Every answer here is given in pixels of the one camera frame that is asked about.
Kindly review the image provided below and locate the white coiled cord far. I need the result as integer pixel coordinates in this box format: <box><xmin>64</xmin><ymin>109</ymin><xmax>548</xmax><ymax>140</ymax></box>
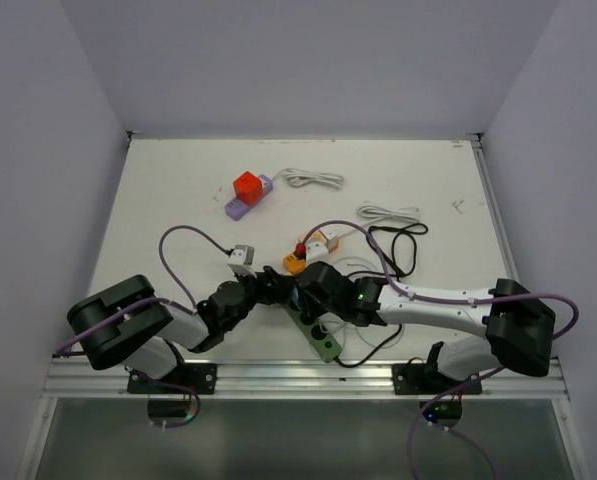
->
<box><xmin>271</xmin><ymin>168</ymin><xmax>346</xmax><ymax>192</ymax></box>

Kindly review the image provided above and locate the beige cube socket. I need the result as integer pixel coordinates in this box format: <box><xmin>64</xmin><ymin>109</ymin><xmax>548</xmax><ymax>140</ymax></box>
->
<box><xmin>306</xmin><ymin>226</ymin><xmax>340</xmax><ymax>252</ymax></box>

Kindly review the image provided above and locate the black power cord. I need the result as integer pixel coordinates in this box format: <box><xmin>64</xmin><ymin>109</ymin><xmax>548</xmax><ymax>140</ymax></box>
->
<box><xmin>335</xmin><ymin>222</ymin><xmax>429</xmax><ymax>369</ymax></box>

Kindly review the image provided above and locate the red cube socket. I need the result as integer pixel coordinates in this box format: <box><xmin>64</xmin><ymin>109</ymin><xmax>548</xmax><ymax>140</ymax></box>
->
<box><xmin>233</xmin><ymin>171</ymin><xmax>264</xmax><ymax>206</ymax></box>

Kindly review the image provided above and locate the light blue usb charger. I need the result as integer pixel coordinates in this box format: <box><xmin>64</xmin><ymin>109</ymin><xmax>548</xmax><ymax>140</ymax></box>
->
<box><xmin>291</xmin><ymin>289</ymin><xmax>301</xmax><ymax>310</ymax></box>

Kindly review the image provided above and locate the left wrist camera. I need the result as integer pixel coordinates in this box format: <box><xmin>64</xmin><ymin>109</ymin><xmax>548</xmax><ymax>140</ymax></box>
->
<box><xmin>227</xmin><ymin>244</ymin><xmax>255</xmax><ymax>276</ymax></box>

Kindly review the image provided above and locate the white coiled cord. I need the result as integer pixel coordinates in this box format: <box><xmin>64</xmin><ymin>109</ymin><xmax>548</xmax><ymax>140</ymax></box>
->
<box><xmin>271</xmin><ymin>168</ymin><xmax>346</xmax><ymax>192</ymax></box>
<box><xmin>337</xmin><ymin>202</ymin><xmax>423</xmax><ymax>240</ymax></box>

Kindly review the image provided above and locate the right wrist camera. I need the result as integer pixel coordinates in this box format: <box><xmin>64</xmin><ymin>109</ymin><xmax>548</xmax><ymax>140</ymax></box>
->
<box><xmin>295</xmin><ymin>241</ymin><xmax>329</xmax><ymax>264</ymax></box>

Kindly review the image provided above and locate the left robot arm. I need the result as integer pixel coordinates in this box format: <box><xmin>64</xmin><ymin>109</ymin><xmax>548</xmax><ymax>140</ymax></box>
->
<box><xmin>58</xmin><ymin>266</ymin><xmax>296</xmax><ymax>393</ymax></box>

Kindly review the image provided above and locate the green power strip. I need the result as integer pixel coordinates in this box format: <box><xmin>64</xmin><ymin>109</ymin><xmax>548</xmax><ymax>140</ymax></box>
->
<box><xmin>283</xmin><ymin>304</ymin><xmax>342</xmax><ymax>363</ymax></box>

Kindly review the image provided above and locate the purple usb hub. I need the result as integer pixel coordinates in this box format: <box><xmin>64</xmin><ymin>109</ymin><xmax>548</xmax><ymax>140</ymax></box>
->
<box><xmin>224</xmin><ymin>171</ymin><xmax>273</xmax><ymax>221</ymax></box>

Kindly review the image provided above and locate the white coiled cord near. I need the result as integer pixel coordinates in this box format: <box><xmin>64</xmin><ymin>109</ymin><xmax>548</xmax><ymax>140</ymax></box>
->
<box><xmin>337</xmin><ymin>202</ymin><xmax>423</xmax><ymax>240</ymax></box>

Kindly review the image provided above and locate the aluminium front rail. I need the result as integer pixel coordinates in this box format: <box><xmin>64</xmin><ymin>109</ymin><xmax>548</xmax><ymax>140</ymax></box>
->
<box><xmin>41</xmin><ymin>358</ymin><xmax>569</xmax><ymax>400</ymax></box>

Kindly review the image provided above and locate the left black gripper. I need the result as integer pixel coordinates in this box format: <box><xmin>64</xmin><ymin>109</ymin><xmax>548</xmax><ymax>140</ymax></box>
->
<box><xmin>223</xmin><ymin>265</ymin><xmax>295</xmax><ymax>331</ymax></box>

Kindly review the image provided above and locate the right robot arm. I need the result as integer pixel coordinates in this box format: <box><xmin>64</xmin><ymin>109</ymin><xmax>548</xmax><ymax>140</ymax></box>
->
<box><xmin>296</xmin><ymin>262</ymin><xmax>555</xmax><ymax>393</ymax></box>

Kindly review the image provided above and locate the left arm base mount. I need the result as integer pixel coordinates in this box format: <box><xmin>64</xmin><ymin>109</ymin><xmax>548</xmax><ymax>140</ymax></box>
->
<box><xmin>127</xmin><ymin>363</ymin><xmax>217</xmax><ymax>395</ymax></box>

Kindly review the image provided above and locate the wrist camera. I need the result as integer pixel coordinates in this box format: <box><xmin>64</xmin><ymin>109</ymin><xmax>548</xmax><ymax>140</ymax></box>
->
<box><xmin>295</xmin><ymin>241</ymin><xmax>329</xmax><ymax>264</ymax></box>
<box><xmin>227</xmin><ymin>244</ymin><xmax>255</xmax><ymax>276</ymax></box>

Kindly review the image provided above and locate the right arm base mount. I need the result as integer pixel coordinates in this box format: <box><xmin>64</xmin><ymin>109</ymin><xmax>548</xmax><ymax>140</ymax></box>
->
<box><xmin>391</xmin><ymin>342</ymin><xmax>482</xmax><ymax>395</ymax></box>

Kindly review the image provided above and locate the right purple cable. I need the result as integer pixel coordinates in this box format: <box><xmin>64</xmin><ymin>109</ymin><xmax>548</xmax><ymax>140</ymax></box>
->
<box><xmin>301</xmin><ymin>219</ymin><xmax>580</xmax><ymax>480</ymax></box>

